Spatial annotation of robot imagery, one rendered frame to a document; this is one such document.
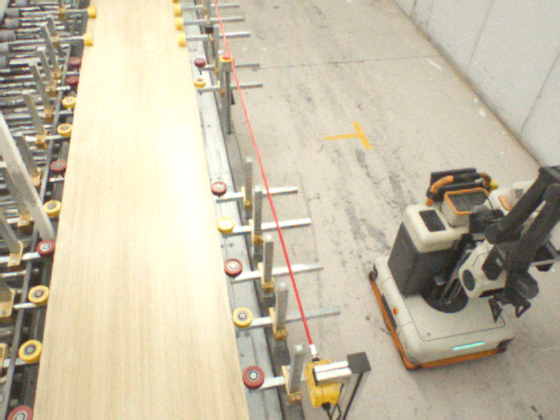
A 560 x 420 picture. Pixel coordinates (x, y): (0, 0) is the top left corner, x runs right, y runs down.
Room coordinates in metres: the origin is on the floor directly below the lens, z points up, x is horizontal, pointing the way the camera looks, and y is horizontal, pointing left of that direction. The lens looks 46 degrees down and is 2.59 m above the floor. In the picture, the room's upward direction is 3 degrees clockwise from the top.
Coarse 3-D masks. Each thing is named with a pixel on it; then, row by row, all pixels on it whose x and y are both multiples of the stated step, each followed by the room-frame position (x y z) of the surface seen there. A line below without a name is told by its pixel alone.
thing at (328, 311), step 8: (296, 312) 1.05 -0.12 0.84; (304, 312) 1.06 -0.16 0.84; (312, 312) 1.06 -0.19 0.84; (320, 312) 1.06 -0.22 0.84; (328, 312) 1.06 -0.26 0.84; (336, 312) 1.07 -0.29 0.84; (256, 320) 1.01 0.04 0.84; (264, 320) 1.01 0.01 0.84; (288, 320) 1.02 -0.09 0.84; (296, 320) 1.03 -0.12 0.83; (248, 328) 0.98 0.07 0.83; (256, 328) 0.99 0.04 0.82
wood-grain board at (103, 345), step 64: (128, 0) 3.86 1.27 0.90; (128, 64) 2.86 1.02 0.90; (128, 128) 2.16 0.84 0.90; (192, 128) 2.19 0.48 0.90; (64, 192) 1.63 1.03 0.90; (128, 192) 1.65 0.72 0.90; (192, 192) 1.67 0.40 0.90; (64, 256) 1.24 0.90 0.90; (128, 256) 1.26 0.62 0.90; (192, 256) 1.27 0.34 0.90; (64, 320) 0.93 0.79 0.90; (128, 320) 0.94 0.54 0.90; (192, 320) 0.96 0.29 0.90; (64, 384) 0.68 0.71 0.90; (128, 384) 0.69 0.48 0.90; (192, 384) 0.70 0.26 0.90
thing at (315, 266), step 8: (304, 264) 1.32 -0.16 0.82; (312, 264) 1.32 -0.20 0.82; (320, 264) 1.32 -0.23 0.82; (248, 272) 1.26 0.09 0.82; (256, 272) 1.26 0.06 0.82; (280, 272) 1.27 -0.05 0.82; (288, 272) 1.27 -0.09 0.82; (296, 272) 1.28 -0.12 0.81; (304, 272) 1.29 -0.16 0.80; (232, 280) 1.21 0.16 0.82; (240, 280) 1.22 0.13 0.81; (248, 280) 1.23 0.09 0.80
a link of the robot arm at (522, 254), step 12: (552, 192) 1.06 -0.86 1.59; (552, 204) 1.05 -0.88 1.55; (540, 216) 1.08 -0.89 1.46; (552, 216) 1.05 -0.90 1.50; (528, 228) 1.09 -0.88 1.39; (540, 228) 1.06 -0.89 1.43; (552, 228) 1.06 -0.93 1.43; (528, 240) 1.07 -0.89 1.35; (540, 240) 1.05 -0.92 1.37; (516, 252) 1.07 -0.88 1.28; (528, 252) 1.05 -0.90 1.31; (516, 264) 1.05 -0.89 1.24; (528, 264) 1.06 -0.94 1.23
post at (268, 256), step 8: (264, 240) 1.23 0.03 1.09; (272, 240) 1.21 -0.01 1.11; (264, 248) 1.22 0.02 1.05; (272, 248) 1.21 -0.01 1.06; (264, 256) 1.22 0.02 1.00; (272, 256) 1.21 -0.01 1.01; (264, 264) 1.21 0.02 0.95; (272, 264) 1.21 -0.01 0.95; (264, 272) 1.21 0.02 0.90; (272, 272) 1.21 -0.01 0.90; (264, 280) 1.20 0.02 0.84
